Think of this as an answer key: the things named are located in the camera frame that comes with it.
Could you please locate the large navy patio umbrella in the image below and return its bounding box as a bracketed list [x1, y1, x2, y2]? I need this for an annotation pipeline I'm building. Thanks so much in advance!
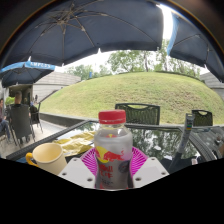
[0, 0, 164, 68]

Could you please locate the cream mug with yellow handle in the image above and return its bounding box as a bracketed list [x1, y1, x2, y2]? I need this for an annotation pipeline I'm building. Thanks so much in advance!
[25, 142, 68, 176]

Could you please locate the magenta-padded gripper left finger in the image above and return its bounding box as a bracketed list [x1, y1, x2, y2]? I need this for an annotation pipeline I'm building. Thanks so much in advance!
[58, 146, 101, 190]

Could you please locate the navy patio umbrella blue edge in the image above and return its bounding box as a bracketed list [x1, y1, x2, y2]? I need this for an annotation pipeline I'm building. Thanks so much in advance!
[166, 11, 224, 83]

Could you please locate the blue lettered patio umbrella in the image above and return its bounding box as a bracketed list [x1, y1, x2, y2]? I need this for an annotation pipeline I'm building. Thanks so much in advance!
[0, 60, 56, 88]

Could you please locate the grey umbrella pole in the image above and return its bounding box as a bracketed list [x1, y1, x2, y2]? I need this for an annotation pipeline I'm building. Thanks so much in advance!
[168, 113, 196, 173]

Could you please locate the dark outdoor chair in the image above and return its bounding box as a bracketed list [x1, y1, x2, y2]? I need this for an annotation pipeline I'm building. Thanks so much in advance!
[9, 103, 36, 145]

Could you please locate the dark green slatted chair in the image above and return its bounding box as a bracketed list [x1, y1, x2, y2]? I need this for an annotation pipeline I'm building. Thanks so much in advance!
[114, 102, 161, 126]
[191, 109, 214, 127]

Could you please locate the clear red-capped drink bottle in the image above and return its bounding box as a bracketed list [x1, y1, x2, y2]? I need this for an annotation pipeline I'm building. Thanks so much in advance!
[93, 109, 134, 191]

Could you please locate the person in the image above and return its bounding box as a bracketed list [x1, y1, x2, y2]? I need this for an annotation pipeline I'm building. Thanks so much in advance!
[0, 98, 12, 143]
[11, 91, 33, 109]

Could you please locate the yellow crumpled plastic bag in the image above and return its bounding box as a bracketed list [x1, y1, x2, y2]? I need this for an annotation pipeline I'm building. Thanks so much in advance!
[53, 130, 98, 157]

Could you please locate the grey stone building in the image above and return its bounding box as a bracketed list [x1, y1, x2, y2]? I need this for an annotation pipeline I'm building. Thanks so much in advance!
[33, 71, 82, 103]
[199, 71, 224, 98]

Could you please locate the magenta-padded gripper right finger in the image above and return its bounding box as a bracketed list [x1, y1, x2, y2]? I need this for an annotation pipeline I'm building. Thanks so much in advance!
[128, 146, 170, 190]

